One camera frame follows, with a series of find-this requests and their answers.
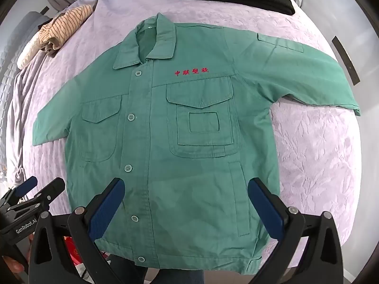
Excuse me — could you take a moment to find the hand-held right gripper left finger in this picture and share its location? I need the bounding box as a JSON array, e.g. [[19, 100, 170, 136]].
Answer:
[[29, 177, 126, 284]]

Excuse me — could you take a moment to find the striped beige cloth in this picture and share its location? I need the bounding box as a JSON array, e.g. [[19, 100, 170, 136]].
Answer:
[[39, 5, 95, 55]]

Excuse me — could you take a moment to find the grey quilt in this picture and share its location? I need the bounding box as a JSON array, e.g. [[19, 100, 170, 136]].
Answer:
[[0, 11, 45, 101]]

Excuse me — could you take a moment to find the lavender plush blanket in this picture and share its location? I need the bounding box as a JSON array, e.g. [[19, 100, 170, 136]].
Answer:
[[6, 0, 365, 274]]

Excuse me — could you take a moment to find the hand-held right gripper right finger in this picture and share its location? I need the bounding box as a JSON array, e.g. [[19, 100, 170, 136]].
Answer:
[[248, 178, 344, 284]]

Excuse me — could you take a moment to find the green work jacket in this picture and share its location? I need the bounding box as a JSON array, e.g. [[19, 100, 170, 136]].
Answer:
[[32, 12, 362, 275]]

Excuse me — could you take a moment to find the cream cloth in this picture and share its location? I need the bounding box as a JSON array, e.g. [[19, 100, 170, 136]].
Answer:
[[17, 31, 45, 69]]

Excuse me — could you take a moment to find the red plastic object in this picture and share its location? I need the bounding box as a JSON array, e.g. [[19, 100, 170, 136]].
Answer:
[[61, 237, 82, 267]]

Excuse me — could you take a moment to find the person's left hand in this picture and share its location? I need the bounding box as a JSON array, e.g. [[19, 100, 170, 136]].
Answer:
[[0, 254, 25, 276]]

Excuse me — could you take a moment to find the dark flat strip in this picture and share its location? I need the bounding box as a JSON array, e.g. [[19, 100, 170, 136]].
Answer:
[[332, 35, 361, 86]]

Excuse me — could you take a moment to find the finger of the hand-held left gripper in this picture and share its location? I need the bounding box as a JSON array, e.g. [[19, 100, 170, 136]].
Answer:
[[6, 177, 66, 213], [0, 176, 38, 210]]

